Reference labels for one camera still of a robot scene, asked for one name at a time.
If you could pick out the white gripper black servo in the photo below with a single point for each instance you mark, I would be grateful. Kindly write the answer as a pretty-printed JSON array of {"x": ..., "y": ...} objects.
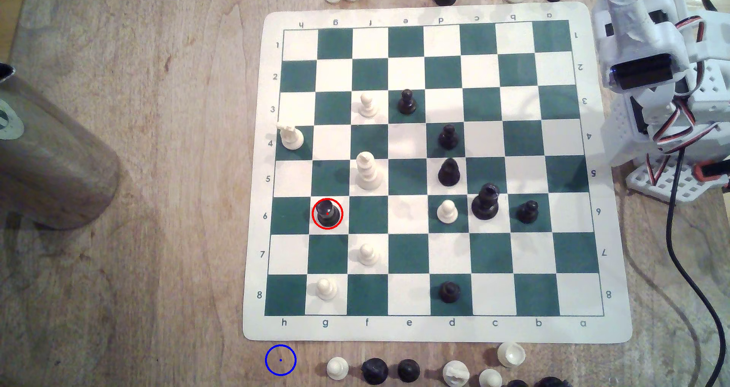
[{"x": 619, "y": 14}]

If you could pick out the black chess rook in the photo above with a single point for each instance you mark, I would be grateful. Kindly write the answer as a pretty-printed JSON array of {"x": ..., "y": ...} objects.
[{"x": 327, "y": 214}]

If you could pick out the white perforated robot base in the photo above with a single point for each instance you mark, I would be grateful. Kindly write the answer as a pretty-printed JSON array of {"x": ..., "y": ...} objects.
[{"x": 667, "y": 184}]

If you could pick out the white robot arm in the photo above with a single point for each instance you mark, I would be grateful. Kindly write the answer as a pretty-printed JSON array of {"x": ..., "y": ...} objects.
[{"x": 710, "y": 85}]

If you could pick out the white chess knight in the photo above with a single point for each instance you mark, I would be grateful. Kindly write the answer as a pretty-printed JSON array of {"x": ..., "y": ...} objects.
[{"x": 291, "y": 138}]

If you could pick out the green white chess mat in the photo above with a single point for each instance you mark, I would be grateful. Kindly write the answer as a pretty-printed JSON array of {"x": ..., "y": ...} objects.
[{"x": 399, "y": 333}]

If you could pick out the orange black table clamp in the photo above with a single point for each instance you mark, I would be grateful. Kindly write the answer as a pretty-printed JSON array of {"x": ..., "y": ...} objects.
[{"x": 713, "y": 170}]

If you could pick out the black pawn on d5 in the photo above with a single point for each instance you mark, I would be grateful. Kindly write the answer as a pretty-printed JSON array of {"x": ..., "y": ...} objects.
[{"x": 449, "y": 173}]

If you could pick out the white bishop on f5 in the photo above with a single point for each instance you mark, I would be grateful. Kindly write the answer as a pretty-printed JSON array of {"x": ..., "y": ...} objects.
[{"x": 368, "y": 173}]

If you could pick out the brown cylindrical pole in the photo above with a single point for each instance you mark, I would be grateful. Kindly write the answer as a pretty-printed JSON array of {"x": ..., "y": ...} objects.
[{"x": 51, "y": 159}]

